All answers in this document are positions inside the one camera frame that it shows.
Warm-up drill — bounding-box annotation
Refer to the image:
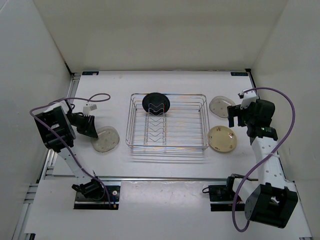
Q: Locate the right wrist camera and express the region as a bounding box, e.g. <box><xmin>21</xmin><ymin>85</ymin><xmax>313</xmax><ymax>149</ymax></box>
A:
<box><xmin>238</xmin><ymin>89</ymin><xmax>257</xmax><ymax>110</ymax></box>

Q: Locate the chrome wire dish rack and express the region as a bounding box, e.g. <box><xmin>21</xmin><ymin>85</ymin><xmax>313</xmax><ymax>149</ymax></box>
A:
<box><xmin>125</xmin><ymin>93</ymin><xmax>210</xmax><ymax>151</ymax></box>

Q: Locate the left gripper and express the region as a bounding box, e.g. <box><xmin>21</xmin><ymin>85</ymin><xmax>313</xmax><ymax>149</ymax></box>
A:
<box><xmin>66</xmin><ymin>112</ymin><xmax>99</xmax><ymax>138</ymax></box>

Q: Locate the black round plate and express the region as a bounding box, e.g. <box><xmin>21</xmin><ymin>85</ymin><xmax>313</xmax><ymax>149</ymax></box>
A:
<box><xmin>142</xmin><ymin>92</ymin><xmax>171</xmax><ymax>116</ymax></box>

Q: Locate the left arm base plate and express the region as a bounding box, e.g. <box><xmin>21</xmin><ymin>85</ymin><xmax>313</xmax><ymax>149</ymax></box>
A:
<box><xmin>72</xmin><ymin>183</ymin><xmax>121</xmax><ymax>210</ymax></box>

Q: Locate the clear glass plate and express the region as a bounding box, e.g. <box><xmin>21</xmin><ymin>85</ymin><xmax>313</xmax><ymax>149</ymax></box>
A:
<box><xmin>90</xmin><ymin>126</ymin><xmax>120</xmax><ymax>153</ymax></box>
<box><xmin>209</xmin><ymin>96</ymin><xmax>236</xmax><ymax>118</ymax></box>

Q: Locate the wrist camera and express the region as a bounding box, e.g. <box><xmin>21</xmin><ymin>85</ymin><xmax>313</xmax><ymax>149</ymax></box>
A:
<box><xmin>82</xmin><ymin>104</ymin><xmax>97</xmax><ymax>116</ymax></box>
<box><xmin>238</xmin><ymin>89</ymin><xmax>257</xmax><ymax>110</ymax></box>

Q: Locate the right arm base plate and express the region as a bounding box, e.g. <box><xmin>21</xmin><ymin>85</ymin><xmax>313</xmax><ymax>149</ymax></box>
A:
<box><xmin>202</xmin><ymin>185</ymin><xmax>235</xmax><ymax>212</ymax></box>

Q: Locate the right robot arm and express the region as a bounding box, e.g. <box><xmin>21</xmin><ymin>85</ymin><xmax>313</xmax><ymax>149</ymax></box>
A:
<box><xmin>224</xmin><ymin>99</ymin><xmax>298</xmax><ymax>229</ymax></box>

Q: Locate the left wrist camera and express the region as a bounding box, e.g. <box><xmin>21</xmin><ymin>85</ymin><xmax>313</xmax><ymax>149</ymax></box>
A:
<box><xmin>82</xmin><ymin>104</ymin><xmax>97</xmax><ymax>116</ymax></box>

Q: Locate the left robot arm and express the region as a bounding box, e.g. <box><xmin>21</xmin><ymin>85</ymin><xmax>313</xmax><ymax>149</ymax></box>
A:
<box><xmin>29</xmin><ymin>103</ymin><xmax>110</xmax><ymax>201</ymax></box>

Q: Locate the beige ceramic plate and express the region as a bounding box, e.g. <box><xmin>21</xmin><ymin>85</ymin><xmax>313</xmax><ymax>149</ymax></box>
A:
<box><xmin>208</xmin><ymin>125</ymin><xmax>238</xmax><ymax>153</ymax></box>

